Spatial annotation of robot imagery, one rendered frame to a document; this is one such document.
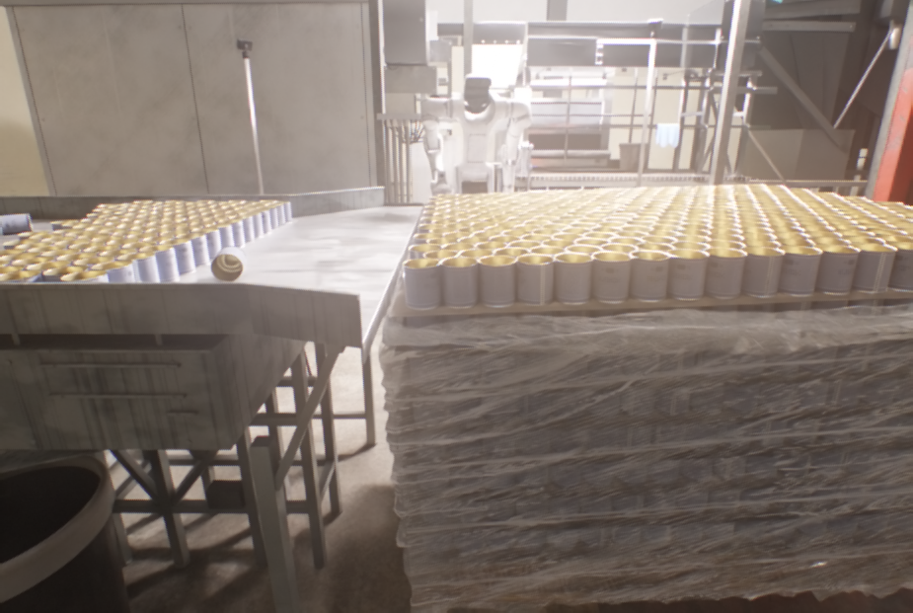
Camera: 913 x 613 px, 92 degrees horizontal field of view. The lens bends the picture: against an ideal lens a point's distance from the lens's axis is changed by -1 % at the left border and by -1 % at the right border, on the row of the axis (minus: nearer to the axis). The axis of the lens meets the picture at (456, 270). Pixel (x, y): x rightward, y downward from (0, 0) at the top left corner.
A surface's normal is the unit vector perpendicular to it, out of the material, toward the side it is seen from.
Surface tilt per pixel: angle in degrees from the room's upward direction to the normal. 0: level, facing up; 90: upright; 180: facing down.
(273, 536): 90
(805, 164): 90
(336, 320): 90
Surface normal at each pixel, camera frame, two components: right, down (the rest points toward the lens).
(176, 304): 0.01, 0.28
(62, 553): 0.96, 0.09
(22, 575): 0.77, 0.18
